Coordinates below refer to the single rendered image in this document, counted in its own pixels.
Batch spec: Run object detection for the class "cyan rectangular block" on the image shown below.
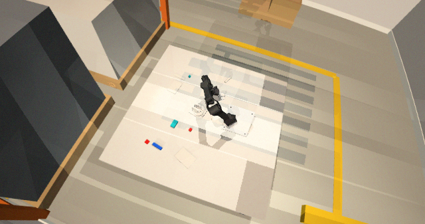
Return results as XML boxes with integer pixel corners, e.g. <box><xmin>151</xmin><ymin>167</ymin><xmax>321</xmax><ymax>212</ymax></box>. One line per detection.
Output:
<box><xmin>170</xmin><ymin>120</ymin><xmax>178</xmax><ymax>128</ymax></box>

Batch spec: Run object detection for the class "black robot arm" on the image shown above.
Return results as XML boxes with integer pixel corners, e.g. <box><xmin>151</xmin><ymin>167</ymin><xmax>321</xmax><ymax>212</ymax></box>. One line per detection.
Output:
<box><xmin>200</xmin><ymin>75</ymin><xmax>237</xmax><ymax>126</ymax></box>

